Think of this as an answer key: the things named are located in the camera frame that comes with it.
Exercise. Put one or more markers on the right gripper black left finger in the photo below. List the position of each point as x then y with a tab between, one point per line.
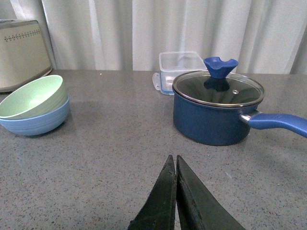
158	212

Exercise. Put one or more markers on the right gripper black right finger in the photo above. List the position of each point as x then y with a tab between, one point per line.
197	207

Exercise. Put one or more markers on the green plastic bowl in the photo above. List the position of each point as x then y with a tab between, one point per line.
38	97

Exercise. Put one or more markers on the blue plastic bowl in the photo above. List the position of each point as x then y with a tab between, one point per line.
40	124

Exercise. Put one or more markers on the dark blue saucepan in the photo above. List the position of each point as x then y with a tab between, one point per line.
219	126

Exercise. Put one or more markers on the glass pot lid blue knob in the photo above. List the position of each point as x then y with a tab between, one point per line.
218	86

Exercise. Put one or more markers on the clear plastic food container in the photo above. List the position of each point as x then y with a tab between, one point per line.
173	64

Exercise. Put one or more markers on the white pleated curtain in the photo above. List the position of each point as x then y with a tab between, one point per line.
265	36

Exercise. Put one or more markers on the cream two-slot toaster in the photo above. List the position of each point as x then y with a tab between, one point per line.
23	53

